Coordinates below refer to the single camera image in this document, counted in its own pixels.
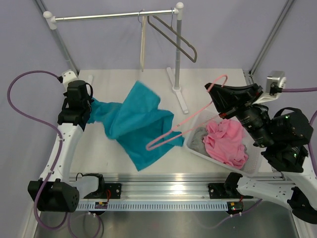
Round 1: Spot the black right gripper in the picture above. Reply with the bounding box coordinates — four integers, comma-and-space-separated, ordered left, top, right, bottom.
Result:
206, 82, 276, 148

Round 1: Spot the white plastic laundry basket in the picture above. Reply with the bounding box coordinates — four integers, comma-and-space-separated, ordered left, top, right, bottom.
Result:
184, 109, 263, 177

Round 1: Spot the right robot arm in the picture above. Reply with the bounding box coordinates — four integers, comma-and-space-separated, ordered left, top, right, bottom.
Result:
205, 83, 317, 224

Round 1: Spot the pink clothes hanger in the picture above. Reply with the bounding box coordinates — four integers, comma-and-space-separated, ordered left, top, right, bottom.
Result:
146, 74, 228, 151

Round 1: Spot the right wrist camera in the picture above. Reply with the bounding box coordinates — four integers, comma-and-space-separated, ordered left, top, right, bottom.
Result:
256, 71, 286, 104

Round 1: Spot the teal t shirt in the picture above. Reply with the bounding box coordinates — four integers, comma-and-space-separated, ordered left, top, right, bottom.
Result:
88, 81, 184, 171

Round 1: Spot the grey garment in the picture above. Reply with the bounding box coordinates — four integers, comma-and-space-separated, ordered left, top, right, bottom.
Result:
189, 127, 208, 156

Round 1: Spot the white slotted cable duct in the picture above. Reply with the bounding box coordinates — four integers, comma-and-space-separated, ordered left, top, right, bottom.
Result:
76, 201, 228, 212

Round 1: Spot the aluminium front rail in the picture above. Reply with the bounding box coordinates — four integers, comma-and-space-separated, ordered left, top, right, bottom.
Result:
66, 171, 298, 201

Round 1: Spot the pink garment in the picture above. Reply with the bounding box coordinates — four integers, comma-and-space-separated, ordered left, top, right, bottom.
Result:
203, 119, 248, 169

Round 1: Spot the beige clothes hanger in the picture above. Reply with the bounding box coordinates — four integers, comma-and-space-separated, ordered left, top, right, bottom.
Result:
138, 9, 146, 72

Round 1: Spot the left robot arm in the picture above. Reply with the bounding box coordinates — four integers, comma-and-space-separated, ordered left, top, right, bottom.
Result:
28, 80, 106, 212

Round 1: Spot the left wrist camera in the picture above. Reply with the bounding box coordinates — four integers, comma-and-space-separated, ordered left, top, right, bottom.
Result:
61, 70, 78, 88

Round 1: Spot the white clothes rack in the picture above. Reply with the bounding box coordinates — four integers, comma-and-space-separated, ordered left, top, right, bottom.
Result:
43, 2, 194, 114

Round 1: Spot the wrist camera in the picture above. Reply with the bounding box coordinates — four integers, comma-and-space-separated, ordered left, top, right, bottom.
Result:
256, 71, 286, 104
61, 70, 78, 88

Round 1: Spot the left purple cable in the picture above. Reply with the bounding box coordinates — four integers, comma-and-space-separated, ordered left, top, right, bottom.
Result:
6, 70, 69, 230

